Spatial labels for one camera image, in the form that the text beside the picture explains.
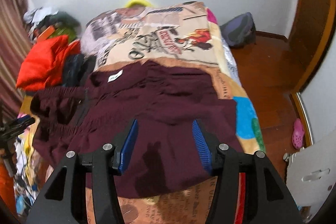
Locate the maroon jacket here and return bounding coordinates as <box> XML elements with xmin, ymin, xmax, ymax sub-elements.
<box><xmin>30</xmin><ymin>61</ymin><xmax>242</xmax><ymax>198</ymax></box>

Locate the white ribbed storage box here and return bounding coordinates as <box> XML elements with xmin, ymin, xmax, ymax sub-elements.
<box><xmin>283</xmin><ymin>131</ymin><xmax>335</xmax><ymax>222</ymax></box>

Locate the pink clog shoe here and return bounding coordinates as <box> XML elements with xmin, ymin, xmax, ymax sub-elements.
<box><xmin>291</xmin><ymin>118</ymin><xmax>305</xmax><ymax>149</ymax></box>

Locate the left black gripper device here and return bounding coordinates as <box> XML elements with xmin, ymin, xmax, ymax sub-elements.
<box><xmin>1</xmin><ymin>115</ymin><xmax>35</xmax><ymax>177</ymax></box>

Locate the dark navy patterned garment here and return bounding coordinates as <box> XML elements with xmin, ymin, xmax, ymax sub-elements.
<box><xmin>62</xmin><ymin>53</ymin><xmax>96</xmax><ymax>87</ymax></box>

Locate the orange red garment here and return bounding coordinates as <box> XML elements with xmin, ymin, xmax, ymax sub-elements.
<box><xmin>16</xmin><ymin>35</ymin><xmax>80</xmax><ymax>92</ymax></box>

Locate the striped maroon curtain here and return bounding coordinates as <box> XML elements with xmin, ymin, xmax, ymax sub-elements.
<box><xmin>1</xmin><ymin>0</ymin><xmax>31</xmax><ymax>120</ymax></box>

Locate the grey purple backpack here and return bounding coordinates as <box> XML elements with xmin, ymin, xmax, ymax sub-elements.
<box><xmin>219</xmin><ymin>12</ymin><xmax>256</xmax><ymax>48</ymax></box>

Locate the dark clutter pile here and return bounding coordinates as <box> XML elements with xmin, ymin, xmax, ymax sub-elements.
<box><xmin>23</xmin><ymin>7</ymin><xmax>80</xmax><ymax>43</ymax></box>

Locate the printed plush blanket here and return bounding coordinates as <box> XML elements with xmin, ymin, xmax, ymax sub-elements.
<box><xmin>80</xmin><ymin>2</ymin><xmax>264</xmax><ymax>223</ymax></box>

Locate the brown wooden door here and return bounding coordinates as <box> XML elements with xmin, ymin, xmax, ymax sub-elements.
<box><xmin>288</xmin><ymin>0</ymin><xmax>335</xmax><ymax>94</ymax></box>

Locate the yellow round object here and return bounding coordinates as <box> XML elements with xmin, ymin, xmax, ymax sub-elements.
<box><xmin>124</xmin><ymin>0</ymin><xmax>154</xmax><ymax>8</ymax></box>

